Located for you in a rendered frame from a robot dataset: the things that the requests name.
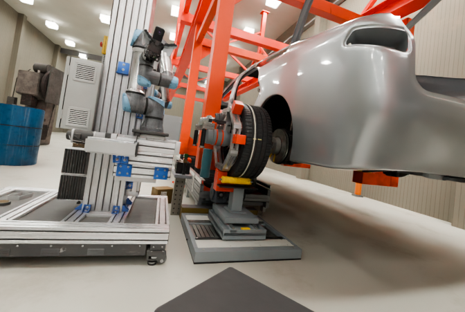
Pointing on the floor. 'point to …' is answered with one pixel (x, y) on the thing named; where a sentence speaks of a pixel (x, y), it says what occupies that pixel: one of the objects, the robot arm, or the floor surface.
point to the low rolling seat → (232, 296)
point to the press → (40, 93)
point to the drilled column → (177, 196)
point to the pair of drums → (20, 134)
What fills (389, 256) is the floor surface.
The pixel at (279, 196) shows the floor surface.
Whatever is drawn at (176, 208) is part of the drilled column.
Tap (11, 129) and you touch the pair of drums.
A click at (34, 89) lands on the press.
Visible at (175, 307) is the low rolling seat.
